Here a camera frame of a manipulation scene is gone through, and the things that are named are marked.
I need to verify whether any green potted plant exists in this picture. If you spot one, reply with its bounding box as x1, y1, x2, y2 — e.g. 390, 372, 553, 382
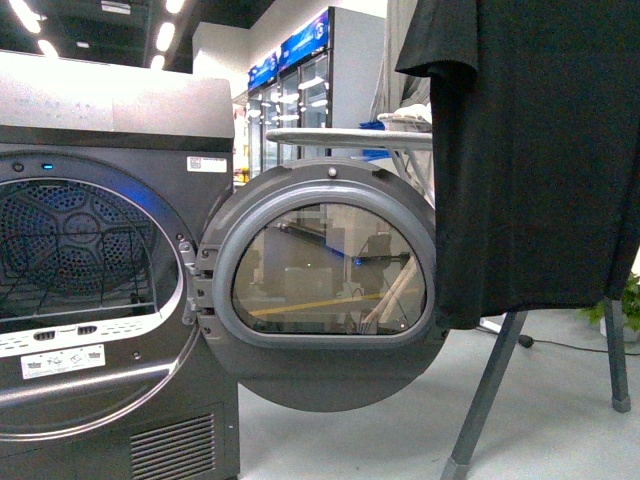
579, 273, 639, 343

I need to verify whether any round grey dryer door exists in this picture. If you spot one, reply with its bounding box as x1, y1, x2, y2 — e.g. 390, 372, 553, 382
192, 157, 446, 412

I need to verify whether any grey clothes rack leg rear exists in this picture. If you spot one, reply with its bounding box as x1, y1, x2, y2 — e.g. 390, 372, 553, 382
604, 297, 631, 413

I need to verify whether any dark grey tumble dryer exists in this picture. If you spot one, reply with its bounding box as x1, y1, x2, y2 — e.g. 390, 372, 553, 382
1, 52, 240, 479

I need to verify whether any white ironing board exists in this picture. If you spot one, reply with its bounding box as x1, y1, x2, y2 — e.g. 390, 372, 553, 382
267, 105, 436, 206

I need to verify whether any black floor cable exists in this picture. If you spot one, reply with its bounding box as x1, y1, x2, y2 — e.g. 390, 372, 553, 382
474, 324, 640, 356

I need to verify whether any glass door display fridge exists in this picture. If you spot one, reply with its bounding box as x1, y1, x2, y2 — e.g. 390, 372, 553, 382
246, 6, 385, 178

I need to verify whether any grey clothes rack leg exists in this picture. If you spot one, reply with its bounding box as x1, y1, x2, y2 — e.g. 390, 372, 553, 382
604, 297, 631, 413
440, 312, 527, 480

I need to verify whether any black hanging t-shirt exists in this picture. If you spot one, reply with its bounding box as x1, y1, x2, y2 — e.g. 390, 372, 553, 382
396, 1, 639, 329

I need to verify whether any grey clothes rack leg front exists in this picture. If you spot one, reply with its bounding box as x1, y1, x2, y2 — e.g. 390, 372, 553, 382
440, 312, 527, 480

